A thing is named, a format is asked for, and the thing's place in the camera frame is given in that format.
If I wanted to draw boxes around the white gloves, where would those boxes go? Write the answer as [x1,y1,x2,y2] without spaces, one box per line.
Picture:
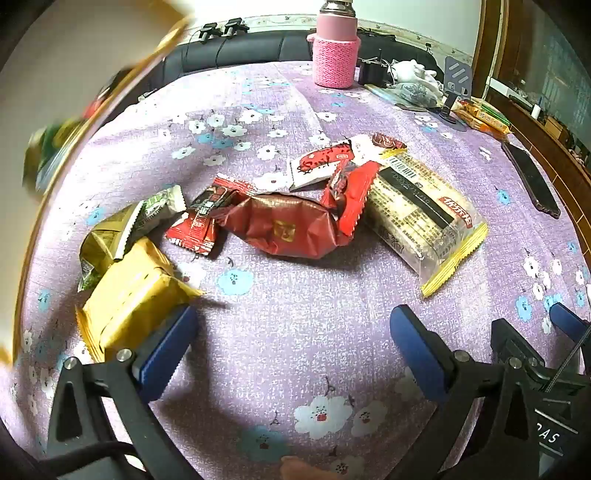
[390,60,444,88]

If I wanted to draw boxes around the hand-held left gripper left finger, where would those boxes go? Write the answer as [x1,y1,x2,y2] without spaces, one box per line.
[46,305,204,480]

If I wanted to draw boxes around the orange snack packets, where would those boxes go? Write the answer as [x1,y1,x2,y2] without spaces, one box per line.
[455,99,511,139]

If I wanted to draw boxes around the black box device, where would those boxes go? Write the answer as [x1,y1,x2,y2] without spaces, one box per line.
[358,48,393,86]

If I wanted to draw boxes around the bright red snack packet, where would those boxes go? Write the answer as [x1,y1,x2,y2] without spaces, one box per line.
[321,161,382,238]

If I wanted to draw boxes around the gold foil packet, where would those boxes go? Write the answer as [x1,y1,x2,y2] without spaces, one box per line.
[79,203,144,278]

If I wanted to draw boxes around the clear plastic bag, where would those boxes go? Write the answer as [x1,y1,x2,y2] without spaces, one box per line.
[365,82,444,112]

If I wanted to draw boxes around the purple floral tablecloth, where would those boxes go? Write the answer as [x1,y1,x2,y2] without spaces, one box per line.
[9,60,591,480]

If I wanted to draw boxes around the grey phone stand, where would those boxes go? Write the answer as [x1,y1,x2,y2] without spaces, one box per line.
[436,54,474,125]

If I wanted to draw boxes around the green and white packet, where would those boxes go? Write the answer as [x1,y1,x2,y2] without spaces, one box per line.
[113,185,188,261]

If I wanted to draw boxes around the black leather sofa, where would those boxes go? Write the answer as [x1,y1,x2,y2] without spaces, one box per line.
[99,28,439,127]

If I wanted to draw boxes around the wooden cabinet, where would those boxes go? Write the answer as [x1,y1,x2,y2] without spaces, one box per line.
[473,0,591,222]

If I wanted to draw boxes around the black phone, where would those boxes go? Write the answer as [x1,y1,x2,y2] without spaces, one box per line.
[501,141,561,219]

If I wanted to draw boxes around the small brown candy packet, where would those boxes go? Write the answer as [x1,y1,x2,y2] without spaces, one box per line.
[372,132,408,153]

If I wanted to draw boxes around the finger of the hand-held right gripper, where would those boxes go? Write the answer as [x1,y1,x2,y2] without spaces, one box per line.
[492,318,546,370]
[549,302,591,344]

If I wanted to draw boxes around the yellow cardboard box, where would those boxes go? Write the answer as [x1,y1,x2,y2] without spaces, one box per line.
[0,0,197,365]

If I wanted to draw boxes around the large maroon snack packet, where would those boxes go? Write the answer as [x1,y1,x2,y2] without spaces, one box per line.
[217,191,356,261]

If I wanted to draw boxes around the small dark red packet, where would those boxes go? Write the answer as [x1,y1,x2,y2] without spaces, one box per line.
[165,178,250,257]

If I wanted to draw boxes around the person's left hand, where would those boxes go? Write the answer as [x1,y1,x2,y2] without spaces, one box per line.
[281,456,335,480]

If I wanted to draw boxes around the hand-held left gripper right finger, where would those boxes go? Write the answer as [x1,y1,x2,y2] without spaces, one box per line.
[390,305,541,480]

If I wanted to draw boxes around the pink knit-sleeved bottle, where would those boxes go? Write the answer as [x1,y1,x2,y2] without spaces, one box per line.
[307,0,362,88]

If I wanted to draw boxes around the white and red packet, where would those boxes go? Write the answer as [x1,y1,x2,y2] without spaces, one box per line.
[288,138,384,191]

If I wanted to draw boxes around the yellow snack packet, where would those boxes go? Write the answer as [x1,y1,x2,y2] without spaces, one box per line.
[76,237,204,363]

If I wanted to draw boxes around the clear yellow-edged cracker packet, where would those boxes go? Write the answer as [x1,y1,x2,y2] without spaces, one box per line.
[365,150,490,298]

